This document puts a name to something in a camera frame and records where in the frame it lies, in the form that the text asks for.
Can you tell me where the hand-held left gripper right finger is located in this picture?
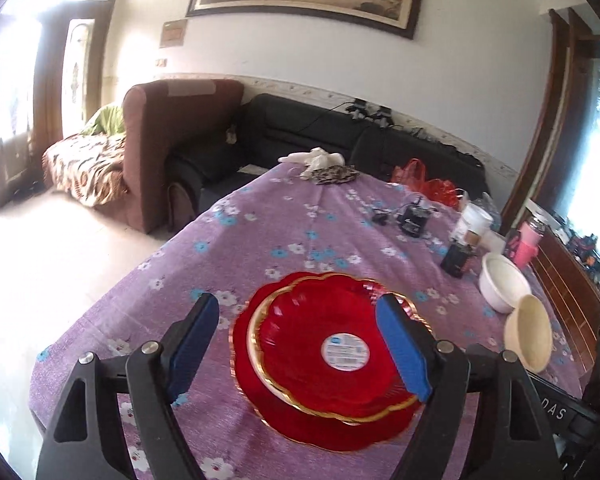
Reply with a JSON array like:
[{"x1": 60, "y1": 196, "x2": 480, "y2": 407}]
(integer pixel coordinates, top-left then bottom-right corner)
[{"x1": 376, "y1": 293, "x2": 565, "y2": 480}]

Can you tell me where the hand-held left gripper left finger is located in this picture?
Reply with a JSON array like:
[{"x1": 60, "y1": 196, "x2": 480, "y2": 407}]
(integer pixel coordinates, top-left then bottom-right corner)
[{"x1": 35, "y1": 292, "x2": 220, "y2": 480}]

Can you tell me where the red gold-rimmed plate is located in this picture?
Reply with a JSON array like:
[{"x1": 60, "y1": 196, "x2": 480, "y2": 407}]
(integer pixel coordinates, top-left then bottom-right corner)
[{"x1": 247, "y1": 275, "x2": 423, "y2": 422}]

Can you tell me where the cream bowl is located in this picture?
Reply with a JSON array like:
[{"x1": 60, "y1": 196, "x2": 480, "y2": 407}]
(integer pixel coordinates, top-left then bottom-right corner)
[{"x1": 504, "y1": 294, "x2": 553, "y2": 373}]

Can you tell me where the large red plate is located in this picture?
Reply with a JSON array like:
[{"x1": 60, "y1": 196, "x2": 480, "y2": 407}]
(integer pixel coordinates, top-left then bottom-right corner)
[{"x1": 230, "y1": 272, "x2": 433, "y2": 453}]

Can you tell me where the white bowl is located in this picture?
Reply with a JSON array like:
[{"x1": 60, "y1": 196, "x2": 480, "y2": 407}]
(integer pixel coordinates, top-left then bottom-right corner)
[{"x1": 479, "y1": 252, "x2": 532, "y2": 314}]

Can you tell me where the small dark box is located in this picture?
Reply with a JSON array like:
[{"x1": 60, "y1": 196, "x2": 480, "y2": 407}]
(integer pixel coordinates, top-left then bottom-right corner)
[{"x1": 440, "y1": 242, "x2": 473, "y2": 278}]

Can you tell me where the black device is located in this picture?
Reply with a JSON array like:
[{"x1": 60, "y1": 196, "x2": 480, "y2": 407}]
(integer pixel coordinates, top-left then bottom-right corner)
[{"x1": 397, "y1": 197, "x2": 431, "y2": 237}]

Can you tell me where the white cup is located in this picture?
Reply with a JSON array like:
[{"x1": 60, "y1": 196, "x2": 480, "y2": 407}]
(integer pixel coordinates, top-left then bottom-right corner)
[{"x1": 452, "y1": 203, "x2": 494, "y2": 248}]

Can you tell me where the purple floral tablecloth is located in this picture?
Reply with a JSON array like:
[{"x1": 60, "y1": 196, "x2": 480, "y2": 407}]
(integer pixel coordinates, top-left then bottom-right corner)
[{"x1": 27, "y1": 162, "x2": 588, "y2": 480}]

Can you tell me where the wooden cabinet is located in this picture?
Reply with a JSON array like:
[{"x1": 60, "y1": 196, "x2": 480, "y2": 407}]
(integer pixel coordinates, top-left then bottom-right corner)
[{"x1": 530, "y1": 200, "x2": 600, "y2": 376}]

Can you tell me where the pink bottle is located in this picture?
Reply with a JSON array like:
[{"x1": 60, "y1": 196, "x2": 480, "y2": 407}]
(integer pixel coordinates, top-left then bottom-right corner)
[{"x1": 510, "y1": 215, "x2": 546, "y2": 268}]

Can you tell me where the clear plastic bag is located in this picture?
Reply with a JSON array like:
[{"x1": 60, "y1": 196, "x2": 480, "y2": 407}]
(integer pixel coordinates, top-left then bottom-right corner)
[{"x1": 472, "y1": 192, "x2": 503, "y2": 233}]

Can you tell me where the red plastic bag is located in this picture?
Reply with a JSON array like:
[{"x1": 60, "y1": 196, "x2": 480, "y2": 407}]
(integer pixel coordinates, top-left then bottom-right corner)
[{"x1": 391, "y1": 158, "x2": 460, "y2": 208}]

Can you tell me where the leopard print cloth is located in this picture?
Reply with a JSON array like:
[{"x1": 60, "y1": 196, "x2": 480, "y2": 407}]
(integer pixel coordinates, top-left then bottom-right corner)
[{"x1": 314, "y1": 165, "x2": 360, "y2": 186}]

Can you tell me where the white flat box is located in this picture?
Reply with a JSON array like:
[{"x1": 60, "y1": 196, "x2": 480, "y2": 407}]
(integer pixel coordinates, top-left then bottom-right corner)
[{"x1": 522, "y1": 199, "x2": 556, "y2": 221}]

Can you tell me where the white cloth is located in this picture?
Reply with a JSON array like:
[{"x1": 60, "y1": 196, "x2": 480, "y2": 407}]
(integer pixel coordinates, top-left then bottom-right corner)
[{"x1": 278, "y1": 147, "x2": 348, "y2": 181}]

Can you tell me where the brown patterned blanket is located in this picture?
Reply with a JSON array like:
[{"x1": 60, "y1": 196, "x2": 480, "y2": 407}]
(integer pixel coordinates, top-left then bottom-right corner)
[{"x1": 42, "y1": 132, "x2": 128, "y2": 207}]

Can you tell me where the brown armchair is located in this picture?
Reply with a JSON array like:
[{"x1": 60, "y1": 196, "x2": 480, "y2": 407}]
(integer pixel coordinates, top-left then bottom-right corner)
[{"x1": 122, "y1": 79, "x2": 245, "y2": 235}]

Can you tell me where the black sofa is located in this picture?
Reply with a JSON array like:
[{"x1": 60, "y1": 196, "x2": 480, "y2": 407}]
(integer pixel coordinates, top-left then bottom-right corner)
[{"x1": 166, "y1": 93, "x2": 491, "y2": 233}]

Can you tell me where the green cloth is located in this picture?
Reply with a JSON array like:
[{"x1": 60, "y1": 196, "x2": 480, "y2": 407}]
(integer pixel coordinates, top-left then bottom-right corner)
[{"x1": 82, "y1": 103, "x2": 126, "y2": 136}]

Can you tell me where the window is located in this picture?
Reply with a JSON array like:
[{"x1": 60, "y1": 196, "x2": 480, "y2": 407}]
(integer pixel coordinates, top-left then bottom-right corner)
[{"x1": 555, "y1": 55, "x2": 600, "y2": 256}]

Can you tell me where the wooden door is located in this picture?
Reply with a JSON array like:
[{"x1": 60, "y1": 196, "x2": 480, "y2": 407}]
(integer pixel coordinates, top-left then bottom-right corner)
[{"x1": 0, "y1": 0, "x2": 126, "y2": 211}]

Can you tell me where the small wall plaque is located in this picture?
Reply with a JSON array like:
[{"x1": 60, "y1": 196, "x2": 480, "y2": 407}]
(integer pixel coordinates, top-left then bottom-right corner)
[{"x1": 160, "y1": 19, "x2": 188, "y2": 48}]

